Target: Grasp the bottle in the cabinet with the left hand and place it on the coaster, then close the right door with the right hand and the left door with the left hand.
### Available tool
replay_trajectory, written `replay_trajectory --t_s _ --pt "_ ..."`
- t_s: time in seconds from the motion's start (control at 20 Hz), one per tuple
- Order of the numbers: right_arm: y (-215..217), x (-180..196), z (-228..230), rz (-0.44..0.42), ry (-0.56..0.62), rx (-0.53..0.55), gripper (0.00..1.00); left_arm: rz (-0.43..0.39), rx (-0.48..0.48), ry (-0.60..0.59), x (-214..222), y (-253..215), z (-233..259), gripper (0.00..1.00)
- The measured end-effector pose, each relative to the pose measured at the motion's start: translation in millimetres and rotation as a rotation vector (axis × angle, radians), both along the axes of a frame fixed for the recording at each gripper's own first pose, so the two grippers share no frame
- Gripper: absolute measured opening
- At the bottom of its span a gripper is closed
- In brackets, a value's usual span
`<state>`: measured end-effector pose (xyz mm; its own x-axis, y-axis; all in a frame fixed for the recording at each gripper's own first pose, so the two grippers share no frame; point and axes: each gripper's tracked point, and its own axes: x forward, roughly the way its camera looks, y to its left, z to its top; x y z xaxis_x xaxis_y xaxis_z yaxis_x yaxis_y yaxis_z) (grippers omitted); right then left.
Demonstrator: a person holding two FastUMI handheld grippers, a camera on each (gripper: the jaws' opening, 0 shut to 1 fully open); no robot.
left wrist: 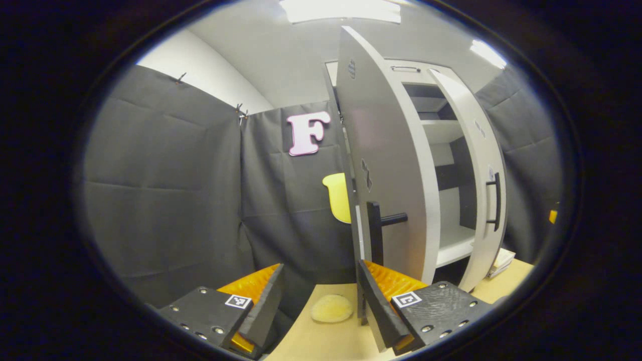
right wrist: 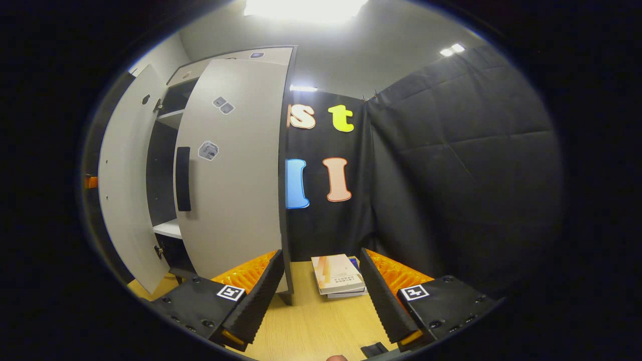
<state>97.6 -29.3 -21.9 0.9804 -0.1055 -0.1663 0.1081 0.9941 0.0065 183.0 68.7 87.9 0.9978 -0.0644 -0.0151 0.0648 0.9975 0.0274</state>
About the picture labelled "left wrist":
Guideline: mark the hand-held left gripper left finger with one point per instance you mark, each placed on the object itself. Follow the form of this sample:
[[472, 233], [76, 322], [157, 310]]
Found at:
[[268, 298]]

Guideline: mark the small metal cloth clip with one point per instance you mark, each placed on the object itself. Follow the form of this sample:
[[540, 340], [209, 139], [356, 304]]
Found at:
[[180, 78], [242, 113]]

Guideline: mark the white cabinet drawer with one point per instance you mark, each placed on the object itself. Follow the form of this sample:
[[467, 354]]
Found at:
[[421, 76]]

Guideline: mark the large ceiling light panel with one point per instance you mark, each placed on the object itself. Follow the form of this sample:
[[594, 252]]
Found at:
[[341, 10]]

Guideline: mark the pale round coaster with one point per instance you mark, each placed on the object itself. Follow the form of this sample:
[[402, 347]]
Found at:
[[331, 308]]

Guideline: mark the white and grey cabinet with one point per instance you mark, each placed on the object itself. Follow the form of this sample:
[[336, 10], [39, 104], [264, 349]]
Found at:
[[444, 130]]

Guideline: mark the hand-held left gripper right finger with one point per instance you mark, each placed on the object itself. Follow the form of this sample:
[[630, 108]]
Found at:
[[373, 306]]

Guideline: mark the black backdrop cloth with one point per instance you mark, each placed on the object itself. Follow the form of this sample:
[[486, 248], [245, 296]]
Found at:
[[165, 190]]

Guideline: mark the white cabinet door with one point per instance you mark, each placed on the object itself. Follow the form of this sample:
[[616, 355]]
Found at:
[[386, 150], [486, 255]]

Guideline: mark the small ceiling light panel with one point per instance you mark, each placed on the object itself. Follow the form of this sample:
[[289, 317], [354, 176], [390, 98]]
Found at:
[[489, 52]]

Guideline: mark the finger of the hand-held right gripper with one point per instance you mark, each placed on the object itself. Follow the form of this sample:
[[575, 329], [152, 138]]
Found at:
[[552, 216]]

